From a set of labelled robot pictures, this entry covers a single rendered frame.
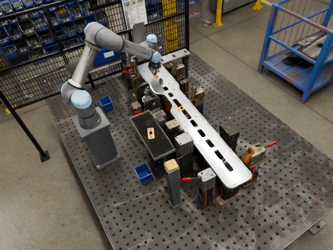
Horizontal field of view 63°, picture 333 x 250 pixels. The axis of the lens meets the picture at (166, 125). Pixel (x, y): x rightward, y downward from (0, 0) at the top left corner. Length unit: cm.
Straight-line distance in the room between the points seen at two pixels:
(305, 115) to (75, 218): 275
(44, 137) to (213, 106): 208
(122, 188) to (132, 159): 25
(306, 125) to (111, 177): 230
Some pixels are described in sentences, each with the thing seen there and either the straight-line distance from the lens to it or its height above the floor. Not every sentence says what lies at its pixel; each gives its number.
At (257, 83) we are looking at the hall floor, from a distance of 385.
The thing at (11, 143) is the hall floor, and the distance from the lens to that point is 373.
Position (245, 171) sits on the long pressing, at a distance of 170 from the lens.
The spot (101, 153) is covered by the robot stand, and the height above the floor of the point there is 85.
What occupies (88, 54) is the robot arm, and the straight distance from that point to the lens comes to 180.
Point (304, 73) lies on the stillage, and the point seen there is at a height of 16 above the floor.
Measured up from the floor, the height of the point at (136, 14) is 128.
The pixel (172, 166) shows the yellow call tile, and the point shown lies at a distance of 150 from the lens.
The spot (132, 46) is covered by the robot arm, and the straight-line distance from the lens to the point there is 179.
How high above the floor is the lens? 242
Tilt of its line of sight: 48 degrees down
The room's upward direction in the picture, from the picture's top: 6 degrees counter-clockwise
